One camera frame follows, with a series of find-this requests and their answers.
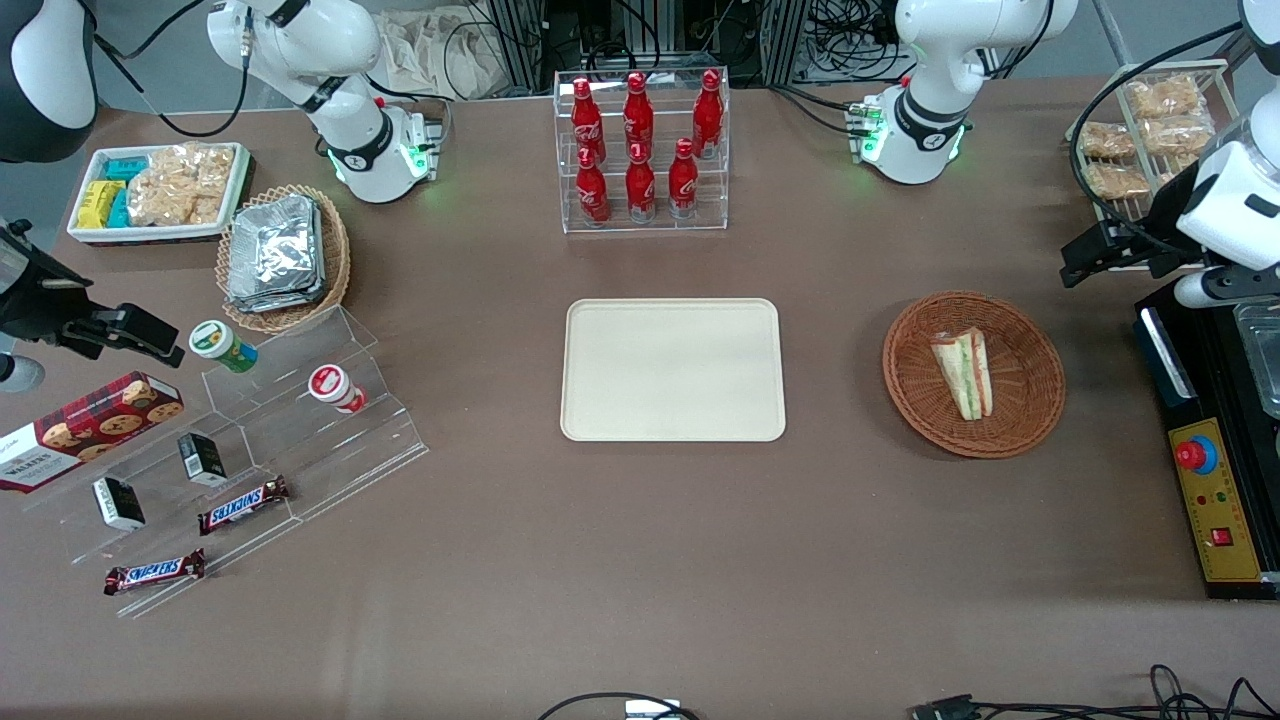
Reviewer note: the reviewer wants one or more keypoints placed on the red tartan cookie box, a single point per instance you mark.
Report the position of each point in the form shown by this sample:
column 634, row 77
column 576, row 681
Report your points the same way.
column 90, row 430

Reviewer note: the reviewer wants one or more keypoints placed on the black appliance with yellow panel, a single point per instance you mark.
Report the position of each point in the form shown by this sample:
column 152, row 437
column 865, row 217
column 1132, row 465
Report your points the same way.
column 1210, row 500

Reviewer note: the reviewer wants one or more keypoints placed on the small black carton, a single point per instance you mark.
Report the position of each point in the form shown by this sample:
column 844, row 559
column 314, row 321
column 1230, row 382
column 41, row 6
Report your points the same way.
column 118, row 503
column 203, row 458

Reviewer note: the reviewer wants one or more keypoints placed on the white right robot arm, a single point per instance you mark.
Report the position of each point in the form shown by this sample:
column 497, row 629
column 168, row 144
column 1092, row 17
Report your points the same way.
column 345, row 150

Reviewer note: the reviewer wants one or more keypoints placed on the triangular ham lettuce sandwich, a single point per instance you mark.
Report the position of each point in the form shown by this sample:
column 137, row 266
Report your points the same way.
column 965, row 372

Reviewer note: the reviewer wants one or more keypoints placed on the silver foil packs stack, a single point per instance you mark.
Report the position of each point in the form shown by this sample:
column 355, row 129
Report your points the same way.
column 275, row 255

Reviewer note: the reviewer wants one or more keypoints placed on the clear metal insert pan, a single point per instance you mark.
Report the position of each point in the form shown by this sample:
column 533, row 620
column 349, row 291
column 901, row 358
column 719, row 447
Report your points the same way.
column 1262, row 360

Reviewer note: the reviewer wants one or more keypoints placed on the clear acrylic bottle rack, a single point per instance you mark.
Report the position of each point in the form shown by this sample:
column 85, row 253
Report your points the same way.
column 660, row 228

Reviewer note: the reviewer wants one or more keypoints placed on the clear bag of crackers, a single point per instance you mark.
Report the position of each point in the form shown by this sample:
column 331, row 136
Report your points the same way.
column 180, row 185

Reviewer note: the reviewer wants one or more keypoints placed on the beige plastic tray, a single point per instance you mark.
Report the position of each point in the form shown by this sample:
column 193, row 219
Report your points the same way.
column 670, row 370

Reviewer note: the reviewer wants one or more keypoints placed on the Snickers chocolate bar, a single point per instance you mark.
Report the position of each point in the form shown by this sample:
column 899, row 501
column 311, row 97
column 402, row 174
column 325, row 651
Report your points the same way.
column 155, row 572
column 243, row 505

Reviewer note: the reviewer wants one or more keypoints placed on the red cola bottle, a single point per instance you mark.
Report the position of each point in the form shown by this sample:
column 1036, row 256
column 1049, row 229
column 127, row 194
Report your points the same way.
column 708, row 115
column 683, row 185
column 592, row 195
column 638, row 115
column 586, row 115
column 641, row 190

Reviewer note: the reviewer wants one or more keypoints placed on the green lidded cup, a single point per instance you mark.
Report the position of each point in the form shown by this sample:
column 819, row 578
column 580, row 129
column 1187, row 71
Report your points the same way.
column 222, row 345

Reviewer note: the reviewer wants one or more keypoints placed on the bagged fried snack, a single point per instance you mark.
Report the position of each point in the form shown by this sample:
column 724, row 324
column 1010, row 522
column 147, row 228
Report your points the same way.
column 1162, row 97
column 1178, row 135
column 1108, row 140
column 1118, row 181

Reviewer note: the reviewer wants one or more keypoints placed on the beige crumpled cloth bag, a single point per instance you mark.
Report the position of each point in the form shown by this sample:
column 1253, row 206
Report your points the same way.
column 440, row 55

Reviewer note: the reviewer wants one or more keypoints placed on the teal snack pack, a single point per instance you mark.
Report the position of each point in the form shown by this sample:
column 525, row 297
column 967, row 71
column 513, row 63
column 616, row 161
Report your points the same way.
column 120, row 210
column 125, row 169

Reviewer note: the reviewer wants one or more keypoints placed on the white rectangular snack tray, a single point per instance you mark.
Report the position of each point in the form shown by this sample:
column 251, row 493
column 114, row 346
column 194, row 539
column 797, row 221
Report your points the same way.
column 90, row 235

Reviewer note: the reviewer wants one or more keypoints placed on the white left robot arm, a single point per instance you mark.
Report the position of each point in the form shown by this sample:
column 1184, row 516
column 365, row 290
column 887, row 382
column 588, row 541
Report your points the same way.
column 930, row 110

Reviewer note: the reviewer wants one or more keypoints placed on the oval tan wicker basket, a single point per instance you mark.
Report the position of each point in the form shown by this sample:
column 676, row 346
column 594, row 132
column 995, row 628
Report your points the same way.
column 335, row 255

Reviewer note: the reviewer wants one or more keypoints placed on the round brown wicker basket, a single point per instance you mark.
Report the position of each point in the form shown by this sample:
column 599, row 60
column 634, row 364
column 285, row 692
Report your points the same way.
column 1030, row 400

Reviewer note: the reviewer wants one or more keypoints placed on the red lidded cup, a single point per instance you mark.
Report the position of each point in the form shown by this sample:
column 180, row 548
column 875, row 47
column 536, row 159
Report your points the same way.
column 335, row 388

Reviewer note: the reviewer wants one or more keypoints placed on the clear acrylic stepped stand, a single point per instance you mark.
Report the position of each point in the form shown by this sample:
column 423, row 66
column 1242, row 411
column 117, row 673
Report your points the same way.
column 330, row 450

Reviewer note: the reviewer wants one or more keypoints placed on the small white plug box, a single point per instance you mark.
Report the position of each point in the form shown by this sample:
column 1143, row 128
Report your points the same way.
column 652, row 709

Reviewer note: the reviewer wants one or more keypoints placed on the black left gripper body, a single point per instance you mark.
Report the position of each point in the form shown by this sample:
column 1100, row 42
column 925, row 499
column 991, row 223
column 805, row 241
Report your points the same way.
column 1158, row 241

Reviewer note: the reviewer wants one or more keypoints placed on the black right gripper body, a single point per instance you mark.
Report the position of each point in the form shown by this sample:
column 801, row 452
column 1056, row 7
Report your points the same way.
column 30, row 300

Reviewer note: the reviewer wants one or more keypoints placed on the yellow snack pack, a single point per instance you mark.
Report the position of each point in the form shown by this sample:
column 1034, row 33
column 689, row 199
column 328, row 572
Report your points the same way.
column 97, row 205

